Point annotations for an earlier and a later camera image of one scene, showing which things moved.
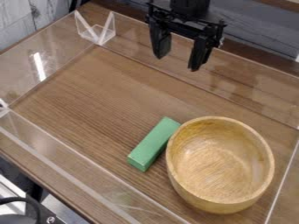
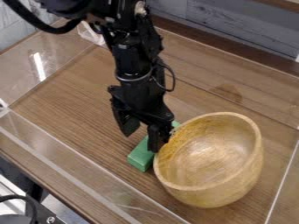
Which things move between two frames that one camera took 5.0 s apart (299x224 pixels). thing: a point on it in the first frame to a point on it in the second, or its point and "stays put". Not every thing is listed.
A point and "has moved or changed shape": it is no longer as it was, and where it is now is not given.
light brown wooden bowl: x=220 y=163 has moved or changed shape
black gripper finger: x=200 y=52 to x=157 y=136
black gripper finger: x=160 y=39 to x=127 y=118
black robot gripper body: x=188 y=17 to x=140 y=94
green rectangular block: x=144 y=154 stays put
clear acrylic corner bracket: x=97 y=34 stays put
